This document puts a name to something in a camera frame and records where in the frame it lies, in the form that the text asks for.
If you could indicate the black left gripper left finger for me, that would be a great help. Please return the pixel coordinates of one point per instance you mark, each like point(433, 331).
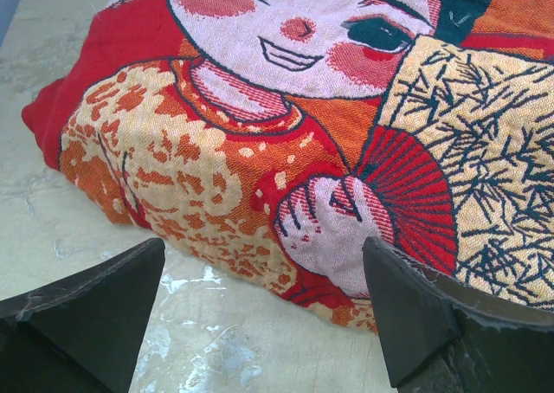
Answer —
point(82, 333)

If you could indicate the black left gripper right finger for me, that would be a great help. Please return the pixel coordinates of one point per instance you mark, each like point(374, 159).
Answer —
point(441, 335)

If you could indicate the red embroidered pillowcase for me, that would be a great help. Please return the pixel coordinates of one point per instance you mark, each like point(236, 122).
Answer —
point(271, 138)

